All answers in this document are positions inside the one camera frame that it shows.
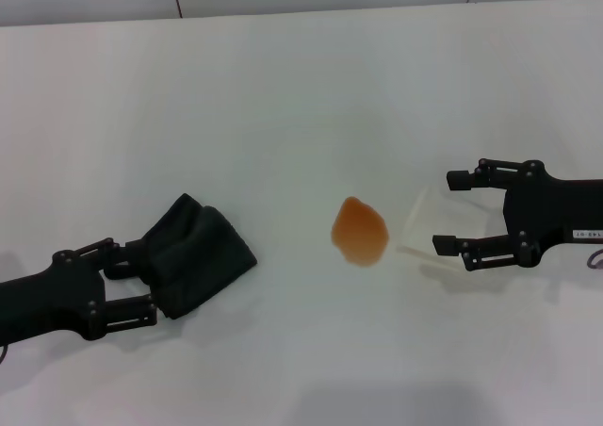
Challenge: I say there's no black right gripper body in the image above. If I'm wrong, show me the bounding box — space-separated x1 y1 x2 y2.
501 159 603 265

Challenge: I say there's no orange-brown liquid stain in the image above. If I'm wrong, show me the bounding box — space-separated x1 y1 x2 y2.
330 196 391 268

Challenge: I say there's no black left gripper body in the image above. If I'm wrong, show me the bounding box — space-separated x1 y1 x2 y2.
0 249 108 352

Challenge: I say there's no clear plastic cup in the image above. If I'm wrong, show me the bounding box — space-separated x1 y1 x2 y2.
395 188 510 276

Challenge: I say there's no dark rag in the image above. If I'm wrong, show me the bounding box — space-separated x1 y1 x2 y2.
104 192 259 321

